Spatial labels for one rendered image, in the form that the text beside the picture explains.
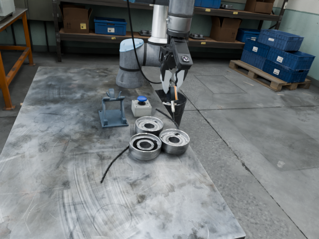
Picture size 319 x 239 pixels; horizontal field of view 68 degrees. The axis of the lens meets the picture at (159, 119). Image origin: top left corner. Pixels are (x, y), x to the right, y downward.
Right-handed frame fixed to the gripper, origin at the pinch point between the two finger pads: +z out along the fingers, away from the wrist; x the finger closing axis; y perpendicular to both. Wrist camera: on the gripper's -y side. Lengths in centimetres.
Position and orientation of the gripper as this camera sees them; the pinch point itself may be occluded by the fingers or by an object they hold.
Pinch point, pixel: (171, 90)
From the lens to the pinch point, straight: 85.1
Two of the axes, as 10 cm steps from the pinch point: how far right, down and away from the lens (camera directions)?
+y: -3.2, -5.0, 8.0
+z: -1.1, 8.6, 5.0
